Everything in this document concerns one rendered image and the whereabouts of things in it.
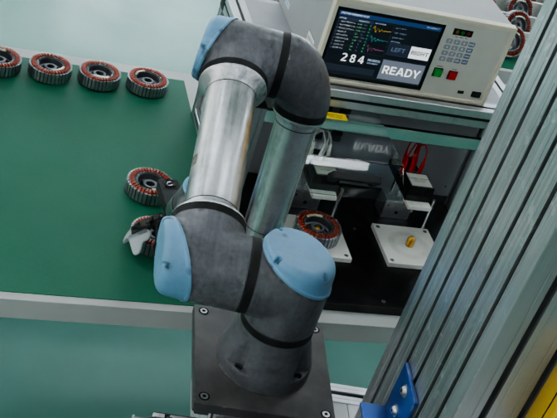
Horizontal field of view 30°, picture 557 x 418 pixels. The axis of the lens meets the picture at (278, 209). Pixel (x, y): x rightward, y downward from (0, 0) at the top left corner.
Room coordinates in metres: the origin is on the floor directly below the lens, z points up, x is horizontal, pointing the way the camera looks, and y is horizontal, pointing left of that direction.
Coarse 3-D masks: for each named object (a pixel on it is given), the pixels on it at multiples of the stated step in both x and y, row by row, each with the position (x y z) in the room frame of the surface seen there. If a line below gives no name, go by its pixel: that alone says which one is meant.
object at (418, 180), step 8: (408, 168) 2.24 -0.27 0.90; (416, 168) 2.25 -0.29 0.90; (408, 176) 2.16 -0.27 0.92; (416, 176) 2.17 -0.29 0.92; (424, 176) 2.19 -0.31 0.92; (408, 184) 2.14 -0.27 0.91; (416, 184) 2.14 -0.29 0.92; (424, 184) 2.15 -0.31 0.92; (432, 184) 2.16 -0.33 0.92; (408, 192) 2.12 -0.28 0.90; (416, 192) 2.13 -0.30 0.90; (424, 192) 2.14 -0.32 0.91; (432, 192) 2.14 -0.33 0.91; (408, 200) 2.12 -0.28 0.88; (416, 200) 2.13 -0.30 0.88; (424, 200) 2.14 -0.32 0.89; (408, 208) 2.10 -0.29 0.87; (416, 208) 2.11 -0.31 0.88; (424, 208) 2.12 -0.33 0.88
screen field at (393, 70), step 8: (384, 64) 2.15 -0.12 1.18; (392, 64) 2.15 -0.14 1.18; (400, 64) 2.16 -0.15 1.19; (408, 64) 2.17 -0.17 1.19; (384, 72) 2.15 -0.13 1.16; (392, 72) 2.16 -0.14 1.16; (400, 72) 2.16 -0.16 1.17; (408, 72) 2.17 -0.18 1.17; (416, 72) 2.18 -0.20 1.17; (392, 80) 2.16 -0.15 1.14; (400, 80) 2.17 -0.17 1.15; (408, 80) 2.17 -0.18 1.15; (416, 80) 2.18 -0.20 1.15
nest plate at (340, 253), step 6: (288, 216) 2.04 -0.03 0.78; (294, 216) 2.05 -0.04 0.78; (288, 222) 2.02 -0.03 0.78; (342, 240) 2.02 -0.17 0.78; (336, 246) 1.99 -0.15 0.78; (342, 246) 1.99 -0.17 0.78; (330, 252) 1.96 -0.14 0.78; (336, 252) 1.96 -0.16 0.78; (342, 252) 1.97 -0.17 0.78; (348, 252) 1.98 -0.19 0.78; (336, 258) 1.94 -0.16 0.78; (342, 258) 1.95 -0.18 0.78; (348, 258) 1.96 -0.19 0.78
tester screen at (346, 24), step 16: (352, 16) 2.11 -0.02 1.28; (368, 16) 2.12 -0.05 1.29; (336, 32) 2.10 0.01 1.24; (352, 32) 2.11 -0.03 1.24; (368, 32) 2.12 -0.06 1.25; (384, 32) 2.14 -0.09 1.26; (400, 32) 2.15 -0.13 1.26; (416, 32) 2.16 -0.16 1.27; (432, 32) 2.18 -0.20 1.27; (336, 48) 2.10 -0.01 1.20; (352, 48) 2.11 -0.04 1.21; (368, 48) 2.13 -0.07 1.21; (384, 48) 2.14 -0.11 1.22; (432, 48) 2.18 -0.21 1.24; (352, 64) 2.12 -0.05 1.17; (368, 64) 2.13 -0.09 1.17; (416, 64) 2.17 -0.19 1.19; (384, 80) 2.15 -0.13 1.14
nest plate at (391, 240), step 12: (372, 228) 2.12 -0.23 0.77; (384, 228) 2.13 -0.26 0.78; (396, 228) 2.14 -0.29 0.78; (408, 228) 2.16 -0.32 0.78; (420, 228) 2.18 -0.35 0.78; (384, 240) 2.08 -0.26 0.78; (396, 240) 2.10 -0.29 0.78; (420, 240) 2.13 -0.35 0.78; (432, 240) 2.15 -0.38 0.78; (384, 252) 2.03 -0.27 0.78; (396, 252) 2.04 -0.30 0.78; (408, 252) 2.06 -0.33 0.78; (420, 252) 2.08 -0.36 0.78; (396, 264) 2.00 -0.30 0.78; (408, 264) 2.01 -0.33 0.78; (420, 264) 2.03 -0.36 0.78
